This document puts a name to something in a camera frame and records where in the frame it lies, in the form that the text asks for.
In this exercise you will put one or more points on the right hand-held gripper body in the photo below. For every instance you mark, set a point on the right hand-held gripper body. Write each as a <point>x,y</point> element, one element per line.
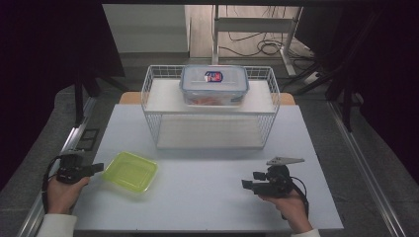
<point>278,181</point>

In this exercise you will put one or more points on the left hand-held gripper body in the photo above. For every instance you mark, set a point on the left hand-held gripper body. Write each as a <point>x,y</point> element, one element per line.
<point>70,169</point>

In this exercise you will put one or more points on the clear plastic food container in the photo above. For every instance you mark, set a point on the clear plastic food container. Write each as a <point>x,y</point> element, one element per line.
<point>214,85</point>

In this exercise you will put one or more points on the person's left hand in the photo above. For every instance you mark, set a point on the person's left hand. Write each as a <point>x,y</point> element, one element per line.
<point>62,197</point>

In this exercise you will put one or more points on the person's right hand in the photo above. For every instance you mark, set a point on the person's right hand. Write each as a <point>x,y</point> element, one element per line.
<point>293,207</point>

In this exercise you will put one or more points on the yellow-green plastic tray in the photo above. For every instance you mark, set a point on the yellow-green plastic tray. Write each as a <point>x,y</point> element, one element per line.
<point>130,173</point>

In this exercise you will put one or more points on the black metal stand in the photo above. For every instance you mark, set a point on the black metal stand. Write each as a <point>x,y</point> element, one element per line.
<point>79,102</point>
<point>346,98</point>

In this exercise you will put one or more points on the wooden table board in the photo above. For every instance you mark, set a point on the wooden table board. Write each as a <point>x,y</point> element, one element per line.
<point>130,98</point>

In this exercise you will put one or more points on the orange food pieces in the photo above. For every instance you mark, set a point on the orange food pieces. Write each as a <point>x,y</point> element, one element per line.
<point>207,101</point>

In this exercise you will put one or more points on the dark curtain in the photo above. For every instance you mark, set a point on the dark curtain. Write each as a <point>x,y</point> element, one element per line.
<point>39,65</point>
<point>395,82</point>

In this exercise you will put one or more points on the white power strip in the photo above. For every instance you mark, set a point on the white power strip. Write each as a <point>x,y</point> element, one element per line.
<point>311,77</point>

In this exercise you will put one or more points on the aluminium rail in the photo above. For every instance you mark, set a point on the aluminium rail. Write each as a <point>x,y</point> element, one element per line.
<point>70,141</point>
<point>359,158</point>

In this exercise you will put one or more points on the white metal desk frame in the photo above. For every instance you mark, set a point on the white metal desk frame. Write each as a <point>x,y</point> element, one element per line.
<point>253,24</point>

